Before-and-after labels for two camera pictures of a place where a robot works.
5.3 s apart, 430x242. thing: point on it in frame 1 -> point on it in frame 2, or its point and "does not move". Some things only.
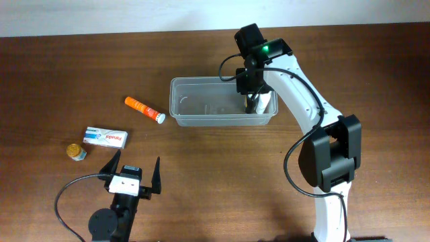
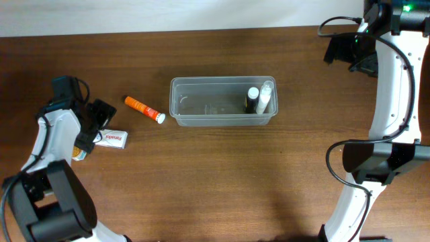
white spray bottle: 262,103 does not move
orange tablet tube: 138,105 does not move
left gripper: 145,191 -> 104,112
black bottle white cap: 250,103 does not move
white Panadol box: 105,137 does not move
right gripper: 243,87 -> 342,54
